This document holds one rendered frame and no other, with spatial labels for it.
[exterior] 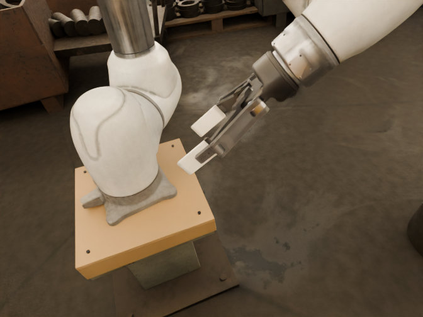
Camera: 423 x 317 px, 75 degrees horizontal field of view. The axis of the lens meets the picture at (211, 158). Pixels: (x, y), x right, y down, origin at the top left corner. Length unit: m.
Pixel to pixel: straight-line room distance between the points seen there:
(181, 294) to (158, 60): 0.72
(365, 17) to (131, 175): 0.49
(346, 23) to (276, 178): 0.93
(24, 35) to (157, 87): 1.30
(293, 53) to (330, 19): 0.06
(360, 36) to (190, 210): 0.49
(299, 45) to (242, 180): 0.91
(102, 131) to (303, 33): 0.38
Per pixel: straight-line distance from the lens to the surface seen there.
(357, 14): 0.41
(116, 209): 0.71
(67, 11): 3.44
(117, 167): 0.60
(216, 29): 2.69
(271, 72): 0.42
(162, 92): 0.70
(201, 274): 1.02
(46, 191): 1.55
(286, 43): 0.42
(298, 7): 0.55
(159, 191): 0.71
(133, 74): 0.69
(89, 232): 0.73
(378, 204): 1.28
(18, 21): 1.89
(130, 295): 1.06
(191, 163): 0.44
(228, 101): 0.52
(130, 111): 0.58
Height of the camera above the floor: 0.96
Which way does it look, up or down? 45 degrees down
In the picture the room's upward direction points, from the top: 9 degrees counter-clockwise
